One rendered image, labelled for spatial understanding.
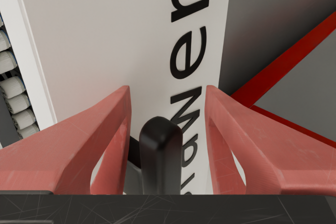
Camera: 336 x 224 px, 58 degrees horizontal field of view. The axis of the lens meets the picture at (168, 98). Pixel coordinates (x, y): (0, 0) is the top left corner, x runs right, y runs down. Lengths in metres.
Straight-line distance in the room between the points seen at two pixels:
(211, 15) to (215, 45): 0.02
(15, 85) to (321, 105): 0.32
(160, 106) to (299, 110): 0.25
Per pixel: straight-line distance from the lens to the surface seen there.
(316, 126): 0.36
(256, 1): 0.43
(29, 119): 0.24
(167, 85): 0.15
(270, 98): 0.39
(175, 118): 0.17
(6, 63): 0.22
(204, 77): 0.18
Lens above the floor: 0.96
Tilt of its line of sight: 37 degrees down
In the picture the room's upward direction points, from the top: 124 degrees counter-clockwise
